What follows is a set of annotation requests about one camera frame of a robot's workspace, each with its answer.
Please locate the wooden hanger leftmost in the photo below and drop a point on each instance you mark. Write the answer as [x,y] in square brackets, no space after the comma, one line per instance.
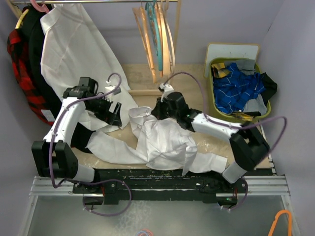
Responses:
[141,21]

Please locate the teal hanger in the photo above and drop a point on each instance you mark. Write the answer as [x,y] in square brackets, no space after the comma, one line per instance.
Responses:
[153,22]

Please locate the black cloth in basket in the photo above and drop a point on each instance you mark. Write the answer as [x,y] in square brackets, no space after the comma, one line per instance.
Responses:
[266,87]

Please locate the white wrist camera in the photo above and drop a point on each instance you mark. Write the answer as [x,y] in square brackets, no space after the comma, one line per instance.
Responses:
[112,91]
[166,89]

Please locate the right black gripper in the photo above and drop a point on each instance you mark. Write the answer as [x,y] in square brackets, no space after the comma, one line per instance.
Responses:
[157,111]

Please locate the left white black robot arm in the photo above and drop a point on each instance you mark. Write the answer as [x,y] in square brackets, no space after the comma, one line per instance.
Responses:
[53,155]

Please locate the hanging black shirt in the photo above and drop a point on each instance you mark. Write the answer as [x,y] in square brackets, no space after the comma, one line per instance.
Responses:
[33,32]

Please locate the yellow hanger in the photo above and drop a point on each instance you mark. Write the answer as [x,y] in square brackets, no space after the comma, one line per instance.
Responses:
[20,19]

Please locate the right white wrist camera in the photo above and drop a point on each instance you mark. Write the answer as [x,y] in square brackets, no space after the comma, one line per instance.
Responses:
[166,89]

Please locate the hanging white shirt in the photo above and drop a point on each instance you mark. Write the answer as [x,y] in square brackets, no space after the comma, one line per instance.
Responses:
[73,48]

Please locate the wooden hanger rightmost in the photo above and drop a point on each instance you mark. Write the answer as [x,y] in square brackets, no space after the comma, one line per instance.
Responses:
[169,36]

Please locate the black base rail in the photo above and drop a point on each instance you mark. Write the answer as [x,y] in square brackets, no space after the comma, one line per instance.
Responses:
[152,185]

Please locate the red black plaid shirt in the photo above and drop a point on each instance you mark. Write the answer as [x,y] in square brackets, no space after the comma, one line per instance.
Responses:
[18,49]

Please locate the yellow black cloth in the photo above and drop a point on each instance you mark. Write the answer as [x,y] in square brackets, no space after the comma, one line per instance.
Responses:
[219,70]

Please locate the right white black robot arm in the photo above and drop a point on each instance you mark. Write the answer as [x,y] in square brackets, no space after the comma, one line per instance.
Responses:
[248,146]

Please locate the white shirt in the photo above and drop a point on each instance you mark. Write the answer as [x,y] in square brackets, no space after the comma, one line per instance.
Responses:
[161,145]
[73,48]

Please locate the pink hanger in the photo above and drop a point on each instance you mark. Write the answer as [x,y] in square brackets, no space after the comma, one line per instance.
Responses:
[40,7]

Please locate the wooden hanger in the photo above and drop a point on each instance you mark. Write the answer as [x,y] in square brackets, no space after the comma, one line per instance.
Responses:
[169,36]
[164,40]
[141,21]

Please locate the grey cloth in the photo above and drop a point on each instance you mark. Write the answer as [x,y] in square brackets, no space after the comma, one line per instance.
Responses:
[246,64]

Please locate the wooden clothes rack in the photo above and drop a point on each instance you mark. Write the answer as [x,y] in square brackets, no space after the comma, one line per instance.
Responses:
[145,92]

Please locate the wooden hanger middle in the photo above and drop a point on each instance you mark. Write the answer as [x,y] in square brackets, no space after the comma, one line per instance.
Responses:
[164,40]

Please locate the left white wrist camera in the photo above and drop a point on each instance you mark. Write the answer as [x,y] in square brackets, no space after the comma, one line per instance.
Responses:
[112,91]

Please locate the olive green laundry basket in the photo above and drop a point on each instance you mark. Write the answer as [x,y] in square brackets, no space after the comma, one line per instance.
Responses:
[254,109]

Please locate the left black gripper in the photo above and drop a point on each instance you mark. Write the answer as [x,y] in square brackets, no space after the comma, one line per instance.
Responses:
[112,118]

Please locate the blue shirt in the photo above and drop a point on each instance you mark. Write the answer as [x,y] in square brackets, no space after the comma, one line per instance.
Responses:
[233,91]

